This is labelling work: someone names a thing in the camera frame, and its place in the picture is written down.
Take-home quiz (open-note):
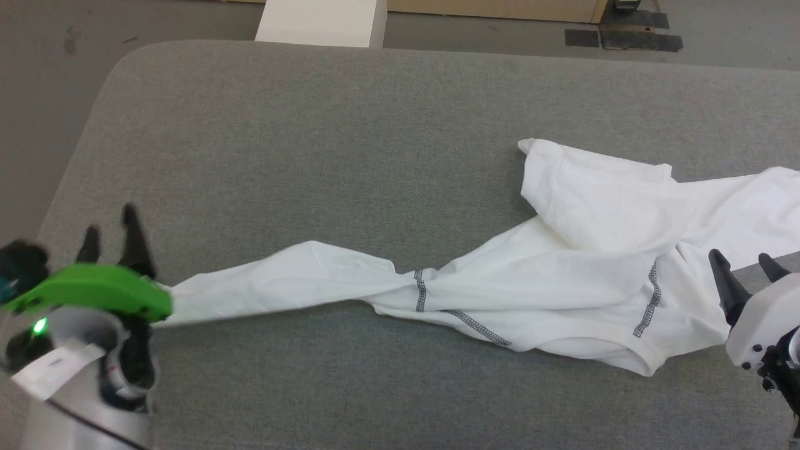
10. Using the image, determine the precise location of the white long-sleeve shirt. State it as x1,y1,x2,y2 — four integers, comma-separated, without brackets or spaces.
153,138,800,378

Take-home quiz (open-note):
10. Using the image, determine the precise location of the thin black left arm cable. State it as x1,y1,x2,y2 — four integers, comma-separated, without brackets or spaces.
47,400,151,450

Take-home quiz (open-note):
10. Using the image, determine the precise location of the small white box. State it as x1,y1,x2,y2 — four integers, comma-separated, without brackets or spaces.
255,0,388,49

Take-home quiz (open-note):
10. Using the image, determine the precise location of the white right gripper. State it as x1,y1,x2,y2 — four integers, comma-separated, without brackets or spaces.
708,248,800,369

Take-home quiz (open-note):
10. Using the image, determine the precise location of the grey fabric sofa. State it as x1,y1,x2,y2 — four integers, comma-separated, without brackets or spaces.
19,40,800,450

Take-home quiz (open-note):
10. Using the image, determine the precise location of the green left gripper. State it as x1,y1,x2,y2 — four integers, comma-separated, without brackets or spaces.
2,203,173,323

